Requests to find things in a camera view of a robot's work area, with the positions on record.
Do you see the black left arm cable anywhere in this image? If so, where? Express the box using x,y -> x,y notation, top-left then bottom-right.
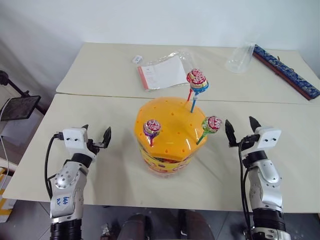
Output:
44,131 -> 65,201

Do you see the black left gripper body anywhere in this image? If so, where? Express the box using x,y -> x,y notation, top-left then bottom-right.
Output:
85,138 -> 107,154

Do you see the green stick lollipop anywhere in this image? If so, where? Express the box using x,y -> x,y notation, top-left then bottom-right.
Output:
195,115 -> 223,146

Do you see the purple wrapped lollipop pink stick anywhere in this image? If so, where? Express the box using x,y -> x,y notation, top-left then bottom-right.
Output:
142,118 -> 163,148

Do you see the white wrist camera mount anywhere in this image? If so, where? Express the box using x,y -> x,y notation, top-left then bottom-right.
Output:
61,127 -> 98,161
249,126 -> 283,154

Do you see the blue stick lollipop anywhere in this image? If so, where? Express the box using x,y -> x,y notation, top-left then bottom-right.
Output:
189,74 -> 210,114

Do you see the clear plastic cup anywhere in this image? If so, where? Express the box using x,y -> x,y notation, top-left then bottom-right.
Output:
224,40 -> 257,74

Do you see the clear plastic bag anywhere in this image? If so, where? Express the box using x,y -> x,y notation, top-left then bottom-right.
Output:
135,50 -> 195,93

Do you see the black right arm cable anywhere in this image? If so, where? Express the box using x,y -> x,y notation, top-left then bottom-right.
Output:
237,134 -> 261,236

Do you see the white paper booklet red edge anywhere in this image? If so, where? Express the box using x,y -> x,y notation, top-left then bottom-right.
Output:
136,55 -> 189,91

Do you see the yellow lollipop display tub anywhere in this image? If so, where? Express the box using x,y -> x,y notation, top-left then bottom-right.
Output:
133,95 -> 210,179

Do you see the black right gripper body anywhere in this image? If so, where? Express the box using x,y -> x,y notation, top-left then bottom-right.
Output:
234,134 -> 260,152

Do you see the red stick lollipop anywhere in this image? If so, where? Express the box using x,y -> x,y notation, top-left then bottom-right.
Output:
184,67 -> 207,103

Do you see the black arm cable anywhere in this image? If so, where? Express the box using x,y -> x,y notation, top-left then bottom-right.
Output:
237,134 -> 261,236
44,131 -> 65,201

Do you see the long blue patterned box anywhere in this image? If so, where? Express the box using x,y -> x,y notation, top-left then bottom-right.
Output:
252,44 -> 320,102

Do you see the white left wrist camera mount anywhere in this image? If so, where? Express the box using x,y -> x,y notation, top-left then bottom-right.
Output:
61,127 -> 98,161

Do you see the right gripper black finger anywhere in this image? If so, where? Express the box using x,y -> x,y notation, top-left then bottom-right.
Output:
248,115 -> 262,133
224,118 -> 238,148

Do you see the dark rounded shape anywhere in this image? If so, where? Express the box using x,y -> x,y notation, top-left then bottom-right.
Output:
116,213 -> 153,240

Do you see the yellow and white crate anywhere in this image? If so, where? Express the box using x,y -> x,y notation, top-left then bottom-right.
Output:
0,165 -> 15,224

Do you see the black tablet screen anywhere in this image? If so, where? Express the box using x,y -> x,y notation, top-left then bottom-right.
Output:
0,95 -> 42,123

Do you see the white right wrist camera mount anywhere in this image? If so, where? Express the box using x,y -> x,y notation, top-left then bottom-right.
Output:
249,126 -> 283,154

